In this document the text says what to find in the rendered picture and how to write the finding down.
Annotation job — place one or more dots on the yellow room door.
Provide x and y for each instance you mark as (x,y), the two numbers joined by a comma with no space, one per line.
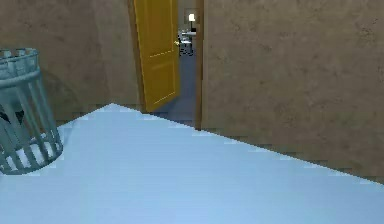
(158,53)

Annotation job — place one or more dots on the brass door knob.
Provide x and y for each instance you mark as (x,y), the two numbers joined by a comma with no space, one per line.
(176,42)

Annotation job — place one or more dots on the white floor lamp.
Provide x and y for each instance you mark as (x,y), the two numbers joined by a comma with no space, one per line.
(191,18)

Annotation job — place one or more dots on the grey slatted waste bin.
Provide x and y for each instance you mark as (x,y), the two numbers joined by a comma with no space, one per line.
(26,110)

